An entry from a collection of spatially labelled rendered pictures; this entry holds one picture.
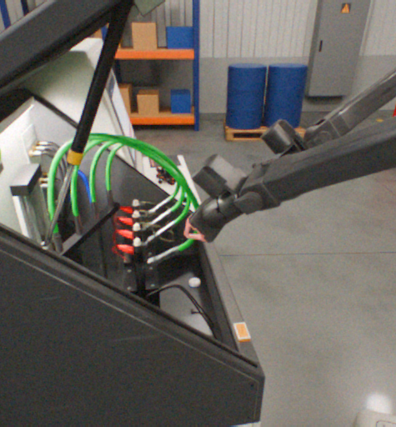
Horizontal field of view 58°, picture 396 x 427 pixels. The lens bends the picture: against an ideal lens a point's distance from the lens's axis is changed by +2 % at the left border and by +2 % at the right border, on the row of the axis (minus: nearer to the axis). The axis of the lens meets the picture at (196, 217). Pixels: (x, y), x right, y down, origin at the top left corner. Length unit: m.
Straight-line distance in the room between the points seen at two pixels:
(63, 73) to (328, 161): 0.87
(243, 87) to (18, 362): 5.14
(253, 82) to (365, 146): 5.09
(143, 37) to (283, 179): 5.61
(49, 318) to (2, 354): 0.11
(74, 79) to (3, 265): 0.72
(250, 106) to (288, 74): 0.67
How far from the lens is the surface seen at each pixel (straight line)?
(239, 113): 5.64
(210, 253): 1.19
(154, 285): 1.02
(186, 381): 0.81
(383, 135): 0.50
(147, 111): 6.27
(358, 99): 0.94
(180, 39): 6.08
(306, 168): 0.55
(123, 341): 0.70
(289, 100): 5.72
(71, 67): 1.19
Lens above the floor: 1.63
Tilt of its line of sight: 29 degrees down
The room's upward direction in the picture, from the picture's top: straight up
